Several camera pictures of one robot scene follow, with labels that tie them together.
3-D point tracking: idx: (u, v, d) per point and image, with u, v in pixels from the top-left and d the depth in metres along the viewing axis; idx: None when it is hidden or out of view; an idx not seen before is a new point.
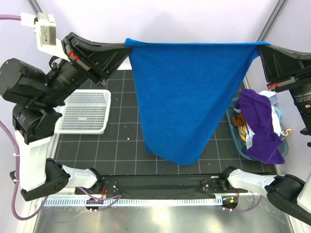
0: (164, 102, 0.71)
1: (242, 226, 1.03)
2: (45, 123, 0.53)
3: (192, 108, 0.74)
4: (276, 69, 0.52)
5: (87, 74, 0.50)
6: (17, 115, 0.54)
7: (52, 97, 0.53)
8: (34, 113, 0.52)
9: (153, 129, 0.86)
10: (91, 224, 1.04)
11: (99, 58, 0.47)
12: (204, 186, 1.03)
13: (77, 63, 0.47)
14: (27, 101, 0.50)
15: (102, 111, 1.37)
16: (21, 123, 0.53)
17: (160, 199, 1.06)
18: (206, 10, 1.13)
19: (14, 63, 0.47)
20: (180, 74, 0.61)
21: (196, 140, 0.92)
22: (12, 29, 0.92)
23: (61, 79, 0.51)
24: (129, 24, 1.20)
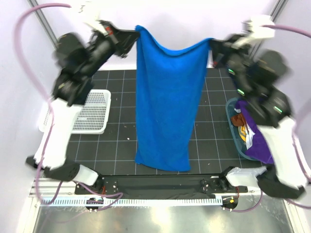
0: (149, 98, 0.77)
1: (241, 226, 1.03)
2: (86, 91, 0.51)
3: (171, 110, 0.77)
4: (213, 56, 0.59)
5: (118, 48, 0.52)
6: (59, 85, 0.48)
7: (91, 69, 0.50)
8: (75, 81, 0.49)
9: (143, 125, 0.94)
10: (92, 224, 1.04)
11: (122, 36, 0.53)
12: (204, 186, 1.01)
13: (111, 38, 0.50)
14: (76, 67, 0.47)
15: (102, 111, 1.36)
16: (66, 91, 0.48)
17: (160, 199, 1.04)
18: (206, 10, 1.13)
19: (70, 36, 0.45)
20: (160, 74, 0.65)
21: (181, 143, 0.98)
22: (12, 29, 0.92)
23: (100, 49, 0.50)
24: (129, 24, 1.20)
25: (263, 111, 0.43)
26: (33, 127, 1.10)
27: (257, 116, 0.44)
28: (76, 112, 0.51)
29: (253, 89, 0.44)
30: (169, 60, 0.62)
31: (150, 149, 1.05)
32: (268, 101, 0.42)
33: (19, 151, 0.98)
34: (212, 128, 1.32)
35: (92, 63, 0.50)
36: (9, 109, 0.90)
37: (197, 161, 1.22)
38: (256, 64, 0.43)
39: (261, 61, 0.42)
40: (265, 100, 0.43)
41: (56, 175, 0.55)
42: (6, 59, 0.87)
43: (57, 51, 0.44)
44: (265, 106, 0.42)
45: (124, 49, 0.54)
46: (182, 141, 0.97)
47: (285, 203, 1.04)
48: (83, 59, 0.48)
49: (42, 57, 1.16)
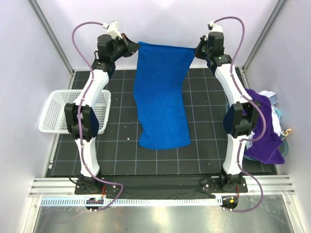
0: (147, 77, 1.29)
1: (241, 226, 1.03)
2: (112, 66, 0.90)
3: (164, 72, 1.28)
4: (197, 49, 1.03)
5: (130, 49, 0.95)
6: (97, 64, 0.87)
7: (114, 56, 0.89)
8: (106, 62, 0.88)
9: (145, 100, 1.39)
10: (92, 224, 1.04)
11: (130, 42, 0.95)
12: (204, 186, 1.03)
13: (125, 42, 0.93)
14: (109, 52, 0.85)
15: (102, 111, 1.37)
16: (101, 66, 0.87)
17: (160, 199, 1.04)
18: (206, 10, 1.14)
19: (104, 36, 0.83)
20: (156, 57, 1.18)
21: (176, 95, 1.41)
22: (12, 28, 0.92)
23: (119, 48, 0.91)
24: (129, 24, 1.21)
25: (213, 62, 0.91)
26: (33, 127, 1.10)
27: (211, 66, 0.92)
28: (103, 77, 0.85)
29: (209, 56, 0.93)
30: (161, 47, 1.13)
31: (151, 118, 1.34)
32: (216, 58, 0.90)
33: (19, 151, 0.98)
34: (212, 128, 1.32)
35: (114, 53, 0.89)
36: (9, 109, 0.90)
37: (197, 161, 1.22)
38: (210, 40, 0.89)
39: (210, 38, 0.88)
40: (213, 56, 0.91)
41: (88, 119, 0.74)
42: (6, 58, 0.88)
43: (99, 41, 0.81)
44: (213, 59, 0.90)
45: (130, 50, 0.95)
46: (176, 95, 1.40)
47: (285, 203, 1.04)
48: (111, 48, 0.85)
49: (42, 56, 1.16)
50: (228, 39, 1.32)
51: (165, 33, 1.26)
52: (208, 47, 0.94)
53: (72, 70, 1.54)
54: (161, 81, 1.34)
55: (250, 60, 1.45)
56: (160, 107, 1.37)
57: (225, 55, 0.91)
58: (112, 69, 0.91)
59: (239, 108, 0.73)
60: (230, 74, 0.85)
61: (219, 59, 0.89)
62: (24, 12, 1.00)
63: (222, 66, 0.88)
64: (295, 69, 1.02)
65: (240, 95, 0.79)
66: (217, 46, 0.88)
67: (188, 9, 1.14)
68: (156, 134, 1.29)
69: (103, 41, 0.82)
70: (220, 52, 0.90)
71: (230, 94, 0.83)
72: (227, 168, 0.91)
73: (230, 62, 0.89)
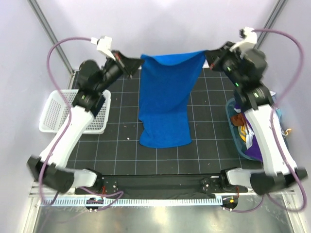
0: (153, 92, 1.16)
1: (242, 226, 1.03)
2: (100, 102, 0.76)
3: (170, 93, 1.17)
4: (212, 58, 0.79)
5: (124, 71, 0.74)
6: (81, 96, 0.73)
7: (103, 86, 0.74)
8: (92, 96, 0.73)
9: (146, 106, 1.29)
10: (92, 224, 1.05)
11: (128, 62, 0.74)
12: (204, 186, 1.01)
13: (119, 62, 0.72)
14: (92, 86, 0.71)
15: (102, 111, 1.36)
16: (86, 102, 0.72)
17: (160, 199, 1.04)
18: (205, 9, 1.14)
19: (91, 63, 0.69)
20: (164, 70, 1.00)
21: (180, 106, 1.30)
22: (11, 29, 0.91)
23: (110, 74, 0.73)
24: (128, 24, 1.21)
25: (245, 99, 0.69)
26: (33, 127, 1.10)
27: (242, 104, 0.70)
28: (86, 119, 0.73)
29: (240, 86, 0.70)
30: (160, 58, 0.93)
31: (152, 118, 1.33)
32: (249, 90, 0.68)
33: (20, 151, 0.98)
34: (212, 128, 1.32)
35: (104, 81, 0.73)
36: (8, 109, 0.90)
37: (197, 161, 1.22)
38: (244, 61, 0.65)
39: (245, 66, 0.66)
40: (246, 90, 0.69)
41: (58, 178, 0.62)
42: (6, 58, 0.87)
43: (81, 76, 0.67)
44: (246, 96, 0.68)
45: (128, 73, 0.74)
46: (180, 106, 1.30)
47: (285, 203, 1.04)
48: (95, 78, 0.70)
49: (41, 56, 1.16)
50: (228, 38, 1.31)
51: (166, 33, 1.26)
52: (236, 67, 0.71)
53: (72, 70, 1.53)
54: (167, 95, 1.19)
55: None
56: (162, 112, 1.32)
57: (261, 89, 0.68)
58: (99, 108, 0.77)
59: (278, 182, 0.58)
60: (270, 126, 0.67)
61: (255, 97, 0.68)
62: (23, 12, 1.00)
63: (260, 109, 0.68)
64: (296, 68, 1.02)
65: (282, 162, 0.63)
66: (254, 75, 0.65)
67: (187, 9, 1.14)
68: (157, 133, 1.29)
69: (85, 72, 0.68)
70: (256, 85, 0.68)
71: (267, 154, 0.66)
72: (231, 179, 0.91)
73: (270, 104, 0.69)
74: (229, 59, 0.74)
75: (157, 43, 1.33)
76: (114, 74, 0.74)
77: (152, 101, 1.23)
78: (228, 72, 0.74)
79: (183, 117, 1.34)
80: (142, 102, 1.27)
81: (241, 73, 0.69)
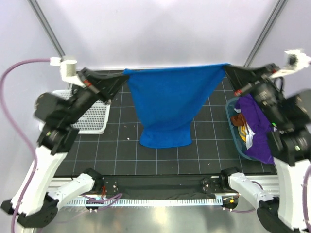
0: (149, 104, 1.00)
1: (242, 226, 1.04)
2: (71, 138, 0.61)
3: (177, 101, 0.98)
4: (239, 81, 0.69)
5: (99, 96, 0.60)
6: (47, 132, 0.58)
7: (72, 116, 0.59)
8: (60, 131, 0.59)
9: (146, 119, 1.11)
10: (92, 224, 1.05)
11: (107, 83, 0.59)
12: (204, 186, 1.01)
13: (90, 88, 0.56)
14: (56, 123, 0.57)
15: (102, 111, 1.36)
16: (52, 139, 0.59)
17: (160, 199, 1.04)
18: (205, 9, 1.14)
19: (48, 96, 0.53)
20: (162, 84, 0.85)
21: (186, 113, 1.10)
22: (11, 29, 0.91)
23: (80, 102, 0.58)
24: (128, 24, 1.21)
25: (281, 145, 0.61)
26: (32, 127, 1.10)
27: (277, 151, 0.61)
28: (55, 159, 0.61)
29: (278, 131, 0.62)
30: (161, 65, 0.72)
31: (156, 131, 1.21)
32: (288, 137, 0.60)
33: (19, 152, 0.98)
34: (212, 129, 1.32)
35: (73, 111, 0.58)
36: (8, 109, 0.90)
37: (197, 161, 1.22)
38: (293, 106, 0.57)
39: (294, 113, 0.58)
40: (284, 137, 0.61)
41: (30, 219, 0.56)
42: (6, 58, 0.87)
43: (44, 119, 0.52)
44: (284, 142, 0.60)
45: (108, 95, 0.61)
46: (185, 114, 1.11)
47: None
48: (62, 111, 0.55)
49: (41, 56, 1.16)
50: (228, 39, 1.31)
51: (166, 33, 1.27)
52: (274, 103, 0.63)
53: None
54: (165, 108, 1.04)
55: (250, 60, 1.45)
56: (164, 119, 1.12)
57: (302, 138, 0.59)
58: (73, 140, 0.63)
59: None
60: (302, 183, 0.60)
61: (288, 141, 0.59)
62: (23, 12, 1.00)
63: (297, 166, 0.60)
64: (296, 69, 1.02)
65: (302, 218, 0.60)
66: (300, 123, 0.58)
67: (187, 9, 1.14)
68: (158, 134, 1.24)
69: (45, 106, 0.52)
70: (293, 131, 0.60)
71: (288, 201, 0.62)
72: (232, 184, 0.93)
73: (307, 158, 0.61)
74: (265, 89, 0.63)
75: (157, 43, 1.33)
76: (95, 96, 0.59)
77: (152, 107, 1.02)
78: (262, 105, 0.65)
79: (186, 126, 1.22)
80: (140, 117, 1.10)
81: (284, 115, 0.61)
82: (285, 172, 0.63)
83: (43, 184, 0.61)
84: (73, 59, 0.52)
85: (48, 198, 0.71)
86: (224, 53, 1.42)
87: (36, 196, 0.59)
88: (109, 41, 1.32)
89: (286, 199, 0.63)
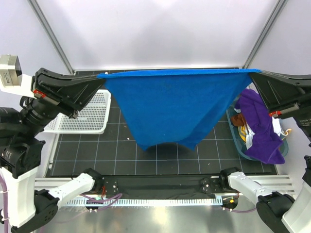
0: (145, 118, 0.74)
1: (242, 226, 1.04)
2: (31, 154, 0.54)
3: (179, 117, 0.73)
4: (275, 97, 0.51)
5: (58, 107, 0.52)
6: (2, 152, 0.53)
7: (29, 130, 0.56)
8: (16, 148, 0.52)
9: (149, 140, 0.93)
10: (92, 224, 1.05)
11: (70, 91, 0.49)
12: (204, 186, 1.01)
13: (44, 99, 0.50)
14: (7, 140, 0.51)
15: (102, 111, 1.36)
16: (8, 158, 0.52)
17: (160, 199, 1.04)
18: (206, 9, 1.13)
19: None
20: (152, 92, 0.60)
21: (192, 129, 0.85)
22: (11, 29, 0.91)
23: (35, 114, 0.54)
24: (129, 24, 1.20)
25: None
26: None
27: None
28: (23, 178, 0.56)
29: None
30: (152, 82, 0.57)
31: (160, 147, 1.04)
32: None
33: None
34: (212, 129, 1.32)
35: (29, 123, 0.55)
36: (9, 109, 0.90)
37: (197, 161, 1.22)
38: None
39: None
40: None
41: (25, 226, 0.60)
42: None
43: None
44: None
45: (73, 104, 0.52)
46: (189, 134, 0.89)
47: None
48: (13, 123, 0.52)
49: (40, 57, 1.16)
50: (229, 39, 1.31)
51: (166, 33, 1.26)
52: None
53: (72, 70, 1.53)
54: (168, 119, 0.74)
55: (250, 59, 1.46)
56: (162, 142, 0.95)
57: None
58: (37, 155, 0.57)
59: None
60: None
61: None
62: (22, 13, 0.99)
63: None
64: None
65: None
66: None
67: (187, 10, 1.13)
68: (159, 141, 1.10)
69: None
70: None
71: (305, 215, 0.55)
72: (231, 183, 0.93)
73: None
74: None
75: (157, 43, 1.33)
76: (54, 108, 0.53)
77: (152, 127, 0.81)
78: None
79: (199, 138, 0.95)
80: (136, 134, 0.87)
81: None
82: None
83: (24, 199, 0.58)
84: (10, 64, 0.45)
85: (49, 196, 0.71)
86: (223, 53, 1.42)
87: (20, 210, 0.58)
88: (109, 41, 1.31)
89: (300, 209, 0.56)
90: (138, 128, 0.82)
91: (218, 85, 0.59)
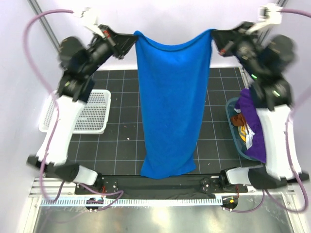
0: (154, 96, 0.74)
1: (242, 226, 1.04)
2: (88, 87, 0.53)
3: (183, 102, 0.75)
4: (222, 42, 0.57)
5: (112, 49, 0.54)
6: (66, 82, 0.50)
7: (91, 68, 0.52)
8: (78, 81, 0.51)
9: (151, 136, 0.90)
10: (91, 224, 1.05)
11: (119, 40, 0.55)
12: (204, 186, 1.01)
13: (109, 40, 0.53)
14: (79, 64, 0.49)
15: (102, 111, 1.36)
16: (72, 88, 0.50)
17: (159, 199, 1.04)
18: (205, 10, 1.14)
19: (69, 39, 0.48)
20: (168, 62, 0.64)
21: (191, 123, 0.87)
22: (12, 29, 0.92)
23: (99, 53, 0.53)
24: (129, 24, 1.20)
25: (262, 93, 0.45)
26: (33, 127, 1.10)
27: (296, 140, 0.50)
28: (80, 106, 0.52)
29: (259, 78, 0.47)
30: (166, 55, 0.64)
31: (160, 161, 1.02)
32: (270, 85, 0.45)
33: (20, 150, 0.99)
34: (212, 129, 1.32)
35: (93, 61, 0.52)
36: (9, 108, 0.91)
37: (197, 161, 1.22)
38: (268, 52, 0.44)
39: (272, 50, 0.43)
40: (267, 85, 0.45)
41: (60, 172, 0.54)
42: (7, 58, 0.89)
43: (60, 55, 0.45)
44: (264, 90, 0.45)
45: (121, 51, 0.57)
46: (188, 133, 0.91)
47: (285, 203, 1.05)
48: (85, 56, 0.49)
49: (42, 56, 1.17)
50: None
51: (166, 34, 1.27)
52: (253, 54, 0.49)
53: None
54: (174, 102, 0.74)
55: None
56: (164, 148, 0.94)
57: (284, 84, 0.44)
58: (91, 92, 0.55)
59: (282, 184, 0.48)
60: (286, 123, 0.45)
61: (277, 92, 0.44)
62: (23, 13, 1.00)
63: (277, 111, 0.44)
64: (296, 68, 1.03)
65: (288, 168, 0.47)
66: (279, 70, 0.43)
67: (187, 10, 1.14)
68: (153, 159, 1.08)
69: (66, 50, 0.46)
70: (276, 78, 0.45)
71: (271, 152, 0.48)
72: (231, 177, 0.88)
73: (289, 104, 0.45)
74: (245, 44, 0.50)
75: None
76: (110, 51, 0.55)
77: (157, 113, 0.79)
78: (243, 60, 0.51)
79: (194, 140, 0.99)
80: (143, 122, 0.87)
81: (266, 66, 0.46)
82: (269, 124, 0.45)
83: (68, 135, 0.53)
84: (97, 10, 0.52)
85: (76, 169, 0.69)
86: None
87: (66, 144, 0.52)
88: None
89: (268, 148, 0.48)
90: (145, 113, 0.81)
91: (205, 54, 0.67)
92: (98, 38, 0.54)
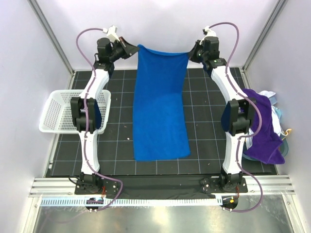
0: (147, 80, 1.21)
1: (242, 226, 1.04)
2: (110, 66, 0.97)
3: (166, 86, 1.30)
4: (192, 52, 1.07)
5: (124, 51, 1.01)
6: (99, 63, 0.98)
7: (113, 58, 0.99)
8: (107, 63, 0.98)
9: (144, 105, 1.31)
10: (92, 224, 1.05)
11: (130, 47, 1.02)
12: (204, 186, 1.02)
13: (121, 43, 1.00)
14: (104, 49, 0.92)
15: (102, 111, 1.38)
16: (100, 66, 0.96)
17: (160, 199, 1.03)
18: (205, 10, 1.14)
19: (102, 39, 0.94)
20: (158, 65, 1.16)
21: (173, 98, 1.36)
22: (12, 29, 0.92)
23: (116, 52, 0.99)
24: (129, 24, 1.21)
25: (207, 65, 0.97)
26: (33, 127, 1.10)
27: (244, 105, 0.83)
28: (104, 76, 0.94)
29: (205, 58, 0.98)
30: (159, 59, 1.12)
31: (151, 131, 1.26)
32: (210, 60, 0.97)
33: (20, 150, 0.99)
34: (212, 128, 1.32)
35: (113, 54, 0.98)
36: (8, 108, 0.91)
37: (197, 161, 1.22)
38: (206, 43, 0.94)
39: (207, 41, 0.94)
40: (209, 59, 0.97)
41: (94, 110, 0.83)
42: (6, 59, 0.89)
43: (99, 44, 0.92)
44: (208, 63, 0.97)
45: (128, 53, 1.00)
46: (170, 104, 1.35)
47: (285, 202, 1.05)
48: (109, 50, 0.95)
49: (42, 56, 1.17)
50: (228, 39, 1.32)
51: (166, 34, 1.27)
52: (203, 51, 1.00)
53: (72, 70, 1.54)
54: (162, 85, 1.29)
55: (250, 60, 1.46)
56: (153, 112, 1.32)
57: (220, 58, 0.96)
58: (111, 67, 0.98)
59: (235, 105, 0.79)
60: (225, 74, 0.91)
61: (214, 63, 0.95)
62: (23, 13, 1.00)
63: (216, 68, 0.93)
64: (296, 68, 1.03)
65: (235, 93, 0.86)
66: (213, 50, 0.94)
67: (187, 10, 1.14)
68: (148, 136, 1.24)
69: (102, 43, 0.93)
70: (215, 55, 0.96)
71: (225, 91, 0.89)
72: (227, 167, 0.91)
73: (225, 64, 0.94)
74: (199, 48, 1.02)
75: (157, 44, 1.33)
76: (124, 52, 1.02)
77: (148, 90, 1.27)
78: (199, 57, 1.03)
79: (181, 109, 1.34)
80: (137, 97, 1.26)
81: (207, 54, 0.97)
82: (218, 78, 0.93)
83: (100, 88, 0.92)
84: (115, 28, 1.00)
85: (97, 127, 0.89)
86: (223, 53, 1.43)
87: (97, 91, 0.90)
88: None
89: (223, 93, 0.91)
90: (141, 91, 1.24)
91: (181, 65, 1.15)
92: (117, 41, 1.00)
